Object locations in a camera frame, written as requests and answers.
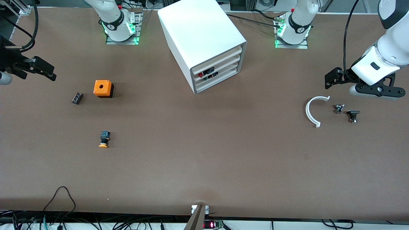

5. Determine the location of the white plastic drawer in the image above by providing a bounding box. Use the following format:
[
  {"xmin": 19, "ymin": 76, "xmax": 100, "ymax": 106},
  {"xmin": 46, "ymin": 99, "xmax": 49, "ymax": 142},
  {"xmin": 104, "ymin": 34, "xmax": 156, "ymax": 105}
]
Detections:
[
  {"xmin": 191, "ymin": 46, "xmax": 243, "ymax": 73},
  {"xmin": 195, "ymin": 61, "xmax": 240, "ymax": 87},
  {"xmin": 193, "ymin": 54, "xmax": 241, "ymax": 80},
  {"xmin": 196, "ymin": 68, "xmax": 239, "ymax": 94}
]

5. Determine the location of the red push button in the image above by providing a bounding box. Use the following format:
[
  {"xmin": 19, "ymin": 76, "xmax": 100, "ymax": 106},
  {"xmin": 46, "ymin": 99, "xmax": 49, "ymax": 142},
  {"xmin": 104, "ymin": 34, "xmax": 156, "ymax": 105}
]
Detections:
[{"xmin": 198, "ymin": 66, "xmax": 215, "ymax": 79}]

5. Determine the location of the yellow push button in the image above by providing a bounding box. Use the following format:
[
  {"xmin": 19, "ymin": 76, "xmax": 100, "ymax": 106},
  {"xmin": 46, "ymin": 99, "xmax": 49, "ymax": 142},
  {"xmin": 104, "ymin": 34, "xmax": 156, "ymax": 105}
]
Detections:
[{"xmin": 98, "ymin": 131, "xmax": 111, "ymax": 149}]

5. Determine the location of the white drawer cabinet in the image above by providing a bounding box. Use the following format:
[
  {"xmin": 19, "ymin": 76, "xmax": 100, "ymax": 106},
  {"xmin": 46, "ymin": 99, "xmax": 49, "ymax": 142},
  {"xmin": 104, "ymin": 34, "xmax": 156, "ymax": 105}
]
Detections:
[{"xmin": 158, "ymin": 0, "xmax": 247, "ymax": 95}]

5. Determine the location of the white curved plastic arc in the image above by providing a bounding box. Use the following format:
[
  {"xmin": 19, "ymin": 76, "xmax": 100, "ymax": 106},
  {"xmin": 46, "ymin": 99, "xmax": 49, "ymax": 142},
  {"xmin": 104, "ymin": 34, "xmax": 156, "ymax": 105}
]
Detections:
[{"xmin": 305, "ymin": 96, "xmax": 331, "ymax": 128}]

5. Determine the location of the device with red display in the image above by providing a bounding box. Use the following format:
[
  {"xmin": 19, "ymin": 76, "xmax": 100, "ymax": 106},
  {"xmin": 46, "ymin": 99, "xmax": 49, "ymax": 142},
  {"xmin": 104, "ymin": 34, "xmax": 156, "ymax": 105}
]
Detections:
[{"xmin": 204, "ymin": 220, "xmax": 225, "ymax": 230}]

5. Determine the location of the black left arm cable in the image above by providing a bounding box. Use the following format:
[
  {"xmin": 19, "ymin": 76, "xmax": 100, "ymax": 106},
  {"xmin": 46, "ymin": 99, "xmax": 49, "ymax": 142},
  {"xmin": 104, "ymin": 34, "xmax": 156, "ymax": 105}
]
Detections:
[{"xmin": 343, "ymin": 0, "xmax": 360, "ymax": 74}]

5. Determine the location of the small black switch part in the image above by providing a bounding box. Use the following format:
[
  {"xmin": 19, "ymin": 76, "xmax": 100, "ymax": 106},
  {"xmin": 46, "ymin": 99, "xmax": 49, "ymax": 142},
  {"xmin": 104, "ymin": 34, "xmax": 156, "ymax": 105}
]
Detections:
[{"xmin": 347, "ymin": 110, "xmax": 361, "ymax": 124}]

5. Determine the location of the aluminium frame profile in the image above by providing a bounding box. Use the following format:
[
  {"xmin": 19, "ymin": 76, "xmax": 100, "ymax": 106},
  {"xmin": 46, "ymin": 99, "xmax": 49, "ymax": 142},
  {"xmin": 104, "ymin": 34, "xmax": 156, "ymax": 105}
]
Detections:
[{"xmin": 0, "ymin": 0, "xmax": 32, "ymax": 16}]

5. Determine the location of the aluminium left arm base plate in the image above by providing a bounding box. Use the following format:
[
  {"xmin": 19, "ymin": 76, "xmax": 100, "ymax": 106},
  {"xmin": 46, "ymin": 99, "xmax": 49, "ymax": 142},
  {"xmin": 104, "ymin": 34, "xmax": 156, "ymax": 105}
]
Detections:
[{"xmin": 274, "ymin": 17, "xmax": 309, "ymax": 49}]

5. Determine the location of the orange button enclosure box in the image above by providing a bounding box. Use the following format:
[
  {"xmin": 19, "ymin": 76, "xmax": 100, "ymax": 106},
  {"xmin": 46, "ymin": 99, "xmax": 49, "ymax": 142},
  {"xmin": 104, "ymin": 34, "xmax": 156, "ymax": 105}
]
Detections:
[{"xmin": 93, "ymin": 80, "xmax": 114, "ymax": 98}]

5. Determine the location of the black cable behind cabinet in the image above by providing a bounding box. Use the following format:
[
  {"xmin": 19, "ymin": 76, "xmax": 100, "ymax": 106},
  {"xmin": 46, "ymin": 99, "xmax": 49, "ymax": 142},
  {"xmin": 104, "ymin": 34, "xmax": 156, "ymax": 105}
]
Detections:
[{"xmin": 224, "ymin": 10, "xmax": 288, "ymax": 27}]

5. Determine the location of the thin black looped cable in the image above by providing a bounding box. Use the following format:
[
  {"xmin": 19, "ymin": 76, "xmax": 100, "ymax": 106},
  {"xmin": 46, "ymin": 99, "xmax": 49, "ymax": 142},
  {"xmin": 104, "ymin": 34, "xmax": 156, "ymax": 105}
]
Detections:
[{"xmin": 43, "ymin": 186, "xmax": 76, "ymax": 221}]

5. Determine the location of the black cable loop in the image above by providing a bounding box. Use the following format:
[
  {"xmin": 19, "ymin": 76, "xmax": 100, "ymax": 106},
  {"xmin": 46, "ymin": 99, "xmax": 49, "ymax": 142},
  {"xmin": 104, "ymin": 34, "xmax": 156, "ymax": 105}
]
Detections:
[{"xmin": 321, "ymin": 219, "xmax": 354, "ymax": 230}]

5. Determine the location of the tangled black cable bundle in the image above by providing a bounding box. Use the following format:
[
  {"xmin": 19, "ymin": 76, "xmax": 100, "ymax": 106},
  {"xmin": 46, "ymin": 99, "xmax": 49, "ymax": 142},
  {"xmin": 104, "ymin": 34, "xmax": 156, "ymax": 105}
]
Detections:
[{"xmin": 0, "ymin": 209, "xmax": 192, "ymax": 230}]

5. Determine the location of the brown camera support post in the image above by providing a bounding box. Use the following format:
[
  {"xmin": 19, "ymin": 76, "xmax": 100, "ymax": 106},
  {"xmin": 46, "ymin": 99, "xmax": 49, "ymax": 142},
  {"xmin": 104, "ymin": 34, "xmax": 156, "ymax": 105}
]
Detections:
[{"xmin": 184, "ymin": 205, "xmax": 206, "ymax": 230}]

